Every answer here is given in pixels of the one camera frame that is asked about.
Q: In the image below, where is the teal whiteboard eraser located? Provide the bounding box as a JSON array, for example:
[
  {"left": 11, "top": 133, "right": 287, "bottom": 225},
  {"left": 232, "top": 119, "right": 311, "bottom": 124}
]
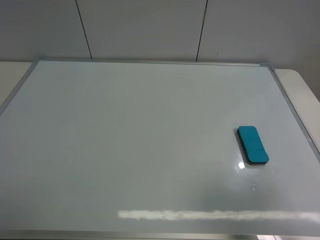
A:
[{"left": 237, "top": 125, "right": 270, "bottom": 166}]

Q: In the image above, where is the white whiteboard with aluminium frame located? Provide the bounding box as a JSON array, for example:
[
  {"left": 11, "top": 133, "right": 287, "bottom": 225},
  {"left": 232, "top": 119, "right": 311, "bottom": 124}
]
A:
[{"left": 0, "top": 58, "right": 320, "bottom": 240}]

